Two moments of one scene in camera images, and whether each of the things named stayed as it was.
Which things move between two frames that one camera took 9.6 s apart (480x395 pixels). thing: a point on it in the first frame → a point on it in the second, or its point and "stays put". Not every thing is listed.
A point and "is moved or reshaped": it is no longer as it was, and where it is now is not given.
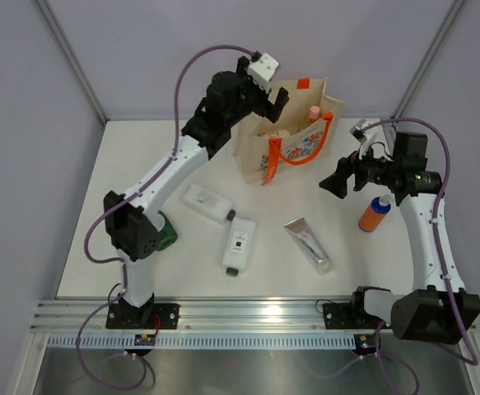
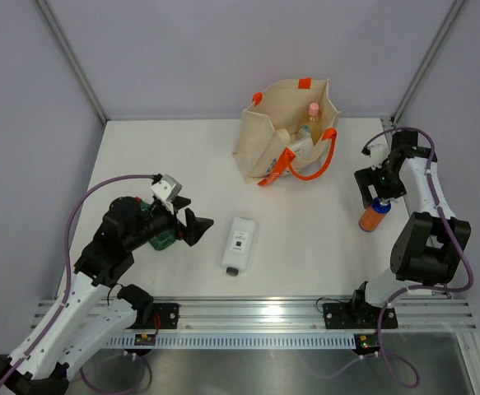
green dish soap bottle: (168, 234) stays put
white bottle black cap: (238, 249) stays put
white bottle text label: (208, 204) → (304, 149)
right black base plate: (350, 316) stays put
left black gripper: (271, 112) → (195, 226)
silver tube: (303, 234) → (305, 132)
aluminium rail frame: (194, 316) stays put
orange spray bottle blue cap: (379, 208) stays put
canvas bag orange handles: (303, 134) is moved or reshaped
